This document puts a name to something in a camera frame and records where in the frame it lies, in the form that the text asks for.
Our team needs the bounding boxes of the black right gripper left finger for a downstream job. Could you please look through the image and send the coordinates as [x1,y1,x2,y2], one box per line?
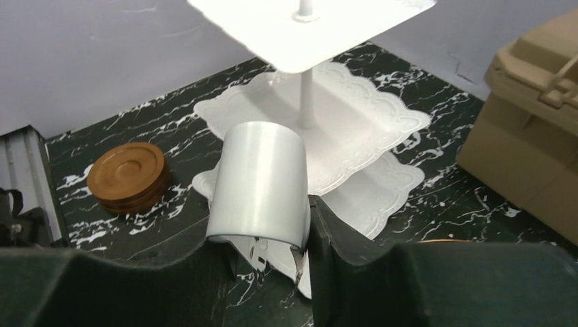
[1,219,233,326]

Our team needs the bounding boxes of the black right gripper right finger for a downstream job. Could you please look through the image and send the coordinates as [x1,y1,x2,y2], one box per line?
[308,196,577,326]

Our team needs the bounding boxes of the metal tongs with white handle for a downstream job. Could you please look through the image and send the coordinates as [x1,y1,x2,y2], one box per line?
[206,121,311,283]

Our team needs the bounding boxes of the white three-tier dessert stand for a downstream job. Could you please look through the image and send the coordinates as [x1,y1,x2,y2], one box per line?
[190,1,434,298]

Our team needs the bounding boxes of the brown wooden coaster stack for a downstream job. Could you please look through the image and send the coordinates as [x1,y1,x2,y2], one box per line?
[87,142,172,214]

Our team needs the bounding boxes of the tan plastic toolbox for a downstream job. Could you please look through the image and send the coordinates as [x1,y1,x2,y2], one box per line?
[457,11,577,243]

